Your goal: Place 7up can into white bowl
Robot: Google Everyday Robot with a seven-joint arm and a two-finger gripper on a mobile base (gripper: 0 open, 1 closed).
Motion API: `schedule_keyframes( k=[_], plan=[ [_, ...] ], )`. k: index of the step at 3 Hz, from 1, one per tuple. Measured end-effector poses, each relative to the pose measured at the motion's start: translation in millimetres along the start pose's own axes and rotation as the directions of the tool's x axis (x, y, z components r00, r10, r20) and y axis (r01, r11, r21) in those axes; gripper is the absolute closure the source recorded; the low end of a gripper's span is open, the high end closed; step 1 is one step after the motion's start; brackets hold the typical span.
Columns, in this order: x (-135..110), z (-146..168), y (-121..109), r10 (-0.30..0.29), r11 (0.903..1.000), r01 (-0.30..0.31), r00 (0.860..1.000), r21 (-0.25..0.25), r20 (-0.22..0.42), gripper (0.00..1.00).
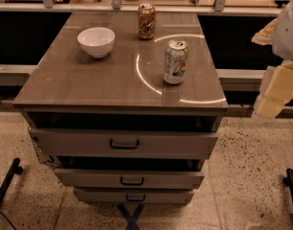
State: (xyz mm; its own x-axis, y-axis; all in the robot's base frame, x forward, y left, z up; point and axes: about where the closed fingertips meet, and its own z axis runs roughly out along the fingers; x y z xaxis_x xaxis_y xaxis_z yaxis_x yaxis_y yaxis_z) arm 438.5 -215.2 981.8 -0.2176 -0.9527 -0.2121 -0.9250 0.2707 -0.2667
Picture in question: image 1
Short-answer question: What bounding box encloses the grey drawer cabinet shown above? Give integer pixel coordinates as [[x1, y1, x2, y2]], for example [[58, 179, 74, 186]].
[[11, 11, 229, 205]]

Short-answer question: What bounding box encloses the orange brown soda can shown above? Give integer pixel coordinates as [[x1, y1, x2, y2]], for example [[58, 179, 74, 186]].
[[138, 3, 156, 39]]

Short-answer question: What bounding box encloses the top grey drawer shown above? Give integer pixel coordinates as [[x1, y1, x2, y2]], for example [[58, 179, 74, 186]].
[[30, 128, 217, 159]]

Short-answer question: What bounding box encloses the blue tape cross marker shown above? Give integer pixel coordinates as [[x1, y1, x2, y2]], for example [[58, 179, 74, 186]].
[[117, 204, 144, 230]]

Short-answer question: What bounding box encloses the white ceramic bowl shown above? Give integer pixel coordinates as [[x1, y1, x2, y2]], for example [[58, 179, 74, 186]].
[[78, 27, 115, 58]]

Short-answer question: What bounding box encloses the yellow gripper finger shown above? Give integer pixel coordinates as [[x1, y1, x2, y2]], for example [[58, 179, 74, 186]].
[[252, 19, 277, 46], [257, 60, 293, 119]]

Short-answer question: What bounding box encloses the bottom grey drawer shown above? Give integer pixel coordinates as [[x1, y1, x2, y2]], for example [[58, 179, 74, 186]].
[[74, 188, 193, 204]]

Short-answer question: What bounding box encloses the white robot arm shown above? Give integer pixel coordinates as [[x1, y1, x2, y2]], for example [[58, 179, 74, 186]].
[[252, 0, 293, 120]]

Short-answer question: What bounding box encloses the grey drawer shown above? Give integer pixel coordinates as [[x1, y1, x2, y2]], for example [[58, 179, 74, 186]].
[[74, 188, 193, 204], [30, 128, 217, 159], [55, 169, 204, 189]]

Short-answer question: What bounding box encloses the silver 7up soda can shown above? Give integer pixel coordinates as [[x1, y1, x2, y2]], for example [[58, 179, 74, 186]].
[[163, 39, 189, 84]]

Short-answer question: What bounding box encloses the middle grey drawer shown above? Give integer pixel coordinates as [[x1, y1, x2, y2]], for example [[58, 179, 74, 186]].
[[55, 169, 204, 189]]

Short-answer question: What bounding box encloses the black left base leg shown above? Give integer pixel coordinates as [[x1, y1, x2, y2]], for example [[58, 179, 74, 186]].
[[0, 158, 23, 207]]

